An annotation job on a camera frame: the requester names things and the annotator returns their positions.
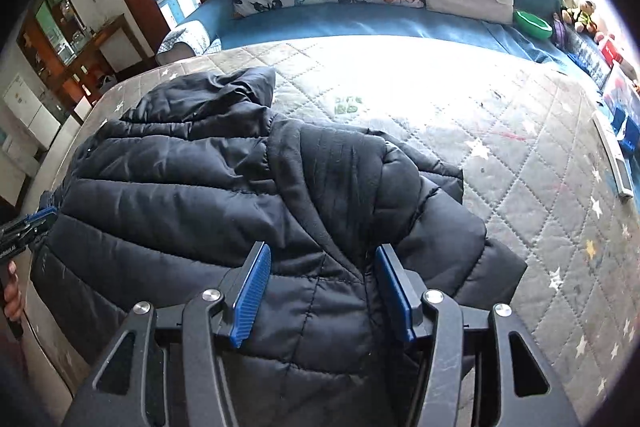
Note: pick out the brown plush toy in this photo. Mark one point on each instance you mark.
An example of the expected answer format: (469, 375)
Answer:
(582, 17)

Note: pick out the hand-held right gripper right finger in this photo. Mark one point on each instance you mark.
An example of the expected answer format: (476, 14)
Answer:
(395, 294)

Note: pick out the person's left hand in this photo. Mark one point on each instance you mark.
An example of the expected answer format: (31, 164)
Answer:
(12, 297)

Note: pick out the red and white package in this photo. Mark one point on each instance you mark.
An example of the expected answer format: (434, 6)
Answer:
(609, 49)

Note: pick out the wooden cabinet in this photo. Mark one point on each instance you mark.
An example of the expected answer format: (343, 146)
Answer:
(80, 52)

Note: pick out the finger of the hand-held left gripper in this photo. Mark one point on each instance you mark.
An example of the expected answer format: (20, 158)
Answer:
(40, 219)

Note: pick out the blue sofa bed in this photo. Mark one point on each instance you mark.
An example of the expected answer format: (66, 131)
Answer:
(380, 24)

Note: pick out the green bowl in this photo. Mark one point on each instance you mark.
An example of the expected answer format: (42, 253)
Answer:
(532, 24)

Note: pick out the white cabinet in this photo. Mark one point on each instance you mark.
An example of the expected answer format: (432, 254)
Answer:
(30, 112)

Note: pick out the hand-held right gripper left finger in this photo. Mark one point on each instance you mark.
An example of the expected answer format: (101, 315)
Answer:
(250, 294)

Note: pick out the white remote control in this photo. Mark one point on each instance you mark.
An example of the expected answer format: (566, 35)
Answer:
(612, 154)

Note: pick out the grey patterned cloth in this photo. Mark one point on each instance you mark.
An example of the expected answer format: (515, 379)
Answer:
(187, 42)

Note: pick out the black puffer jacket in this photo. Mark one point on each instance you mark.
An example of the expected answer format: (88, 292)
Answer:
(200, 207)

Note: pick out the purple toy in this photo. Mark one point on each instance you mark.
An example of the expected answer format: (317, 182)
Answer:
(559, 31)

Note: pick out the blue box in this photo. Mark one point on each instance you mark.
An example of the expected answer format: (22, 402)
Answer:
(627, 132)

